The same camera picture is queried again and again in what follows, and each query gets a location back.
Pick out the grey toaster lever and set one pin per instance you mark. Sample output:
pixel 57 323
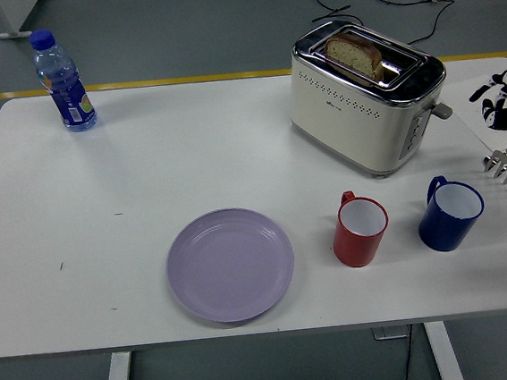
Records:
pixel 442 111

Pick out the slice of toast bread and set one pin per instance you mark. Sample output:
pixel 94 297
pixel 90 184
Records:
pixel 354 56

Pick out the purple plate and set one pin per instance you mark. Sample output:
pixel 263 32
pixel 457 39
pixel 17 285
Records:
pixel 229 264

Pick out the blue mug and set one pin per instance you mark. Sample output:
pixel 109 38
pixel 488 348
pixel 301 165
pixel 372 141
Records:
pixel 441 230

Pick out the cream and chrome toaster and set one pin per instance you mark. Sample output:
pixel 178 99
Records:
pixel 341 118

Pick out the red mug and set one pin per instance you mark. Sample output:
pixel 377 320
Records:
pixel 353 247

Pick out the clear bottle with blue label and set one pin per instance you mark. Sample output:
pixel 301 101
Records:
pixel 69 100

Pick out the white desk foot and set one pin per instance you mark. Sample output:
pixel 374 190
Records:
pixel 18 34

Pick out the clear bracket under table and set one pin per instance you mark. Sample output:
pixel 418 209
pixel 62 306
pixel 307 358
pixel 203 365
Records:
pixel 388 332

